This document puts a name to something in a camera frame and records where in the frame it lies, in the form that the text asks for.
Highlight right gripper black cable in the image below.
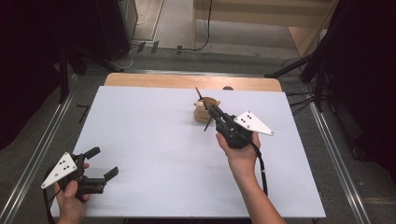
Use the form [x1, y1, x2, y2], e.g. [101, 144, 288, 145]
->
[250, 142, 269, 198]

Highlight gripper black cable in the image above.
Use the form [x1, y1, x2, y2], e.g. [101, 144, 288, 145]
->
[250, 142, 269, 198]
[42, 167, 63, 224]

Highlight black hanging cable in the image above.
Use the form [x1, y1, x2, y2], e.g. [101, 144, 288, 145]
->
[162, 0, 214, 52]

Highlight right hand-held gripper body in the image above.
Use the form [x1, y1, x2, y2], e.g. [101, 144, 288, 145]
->
[215, 110, 276, 150]

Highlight light wooden table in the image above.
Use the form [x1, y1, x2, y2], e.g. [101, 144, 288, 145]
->
[103, 73, 283, 92]

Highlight bundle of black floor cables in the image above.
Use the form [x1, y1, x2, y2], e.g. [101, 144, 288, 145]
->
[281, 57, 316, 117]

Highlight black metal stand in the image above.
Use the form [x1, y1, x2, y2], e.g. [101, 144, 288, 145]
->
[264, 54, 331, 114]
[57, 41, 125, 105]

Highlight black cabinet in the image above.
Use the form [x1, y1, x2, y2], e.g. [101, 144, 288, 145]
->
[94, 0, 139, 62]

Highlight white table cover sheet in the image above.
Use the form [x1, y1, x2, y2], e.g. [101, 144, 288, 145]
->
[49, 86, 327, 218]

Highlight silver metal floor rail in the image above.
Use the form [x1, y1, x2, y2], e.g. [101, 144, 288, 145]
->
[304, 85, 372, 224]
[0, 74, 79, 224]

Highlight person's right hand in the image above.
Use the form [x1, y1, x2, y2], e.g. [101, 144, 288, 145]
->
[215, 131, 262, 175]

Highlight tan cup with bear figure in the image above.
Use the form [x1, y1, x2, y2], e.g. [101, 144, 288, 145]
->
[193, 96, 220, 124]

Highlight black curtain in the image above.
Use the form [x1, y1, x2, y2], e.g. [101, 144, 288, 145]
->
[0, 0, 106, 152]
[318, 0, 396, 186]

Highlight light wooden shelf unit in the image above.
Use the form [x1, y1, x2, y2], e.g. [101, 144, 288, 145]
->
[191, 0, 339, 59]

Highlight person's left hand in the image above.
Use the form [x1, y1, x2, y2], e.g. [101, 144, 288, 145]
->
[53, 162, 92, 224]

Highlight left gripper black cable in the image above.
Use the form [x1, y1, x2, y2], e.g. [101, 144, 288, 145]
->
[42, 167, 63, 224]

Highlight white floor cable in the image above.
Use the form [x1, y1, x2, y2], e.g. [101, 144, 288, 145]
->
[120, 13, 149, 71]

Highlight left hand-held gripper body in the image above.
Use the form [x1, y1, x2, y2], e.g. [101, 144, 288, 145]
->
[40, 151, 108, 202]

